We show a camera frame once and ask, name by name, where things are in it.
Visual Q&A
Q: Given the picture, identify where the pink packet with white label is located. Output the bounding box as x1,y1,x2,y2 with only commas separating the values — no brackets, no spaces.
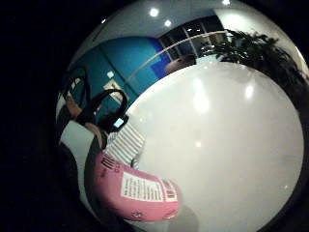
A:
94,151,183,222

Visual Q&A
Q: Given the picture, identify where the black device with lit screen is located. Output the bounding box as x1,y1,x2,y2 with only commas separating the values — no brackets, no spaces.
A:
98,114,130,133

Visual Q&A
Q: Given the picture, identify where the round brown table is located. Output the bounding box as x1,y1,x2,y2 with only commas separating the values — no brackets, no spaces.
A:
163,53,198,75

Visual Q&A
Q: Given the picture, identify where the white handrail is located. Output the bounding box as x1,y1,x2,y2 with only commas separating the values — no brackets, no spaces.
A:
126,29,228,82

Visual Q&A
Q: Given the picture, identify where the dark green leafy plant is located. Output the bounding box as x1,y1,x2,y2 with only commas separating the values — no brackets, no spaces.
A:
201,28,309,112

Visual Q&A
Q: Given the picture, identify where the black wrist strap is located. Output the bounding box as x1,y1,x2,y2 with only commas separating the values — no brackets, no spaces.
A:
75,107,98,128

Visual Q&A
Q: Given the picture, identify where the black cable loop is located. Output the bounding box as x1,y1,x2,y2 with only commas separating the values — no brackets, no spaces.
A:
61,66,93,109
86,88,129,121

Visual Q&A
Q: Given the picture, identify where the dark glass window wall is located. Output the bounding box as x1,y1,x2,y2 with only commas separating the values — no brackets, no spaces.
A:
157,14,226,62

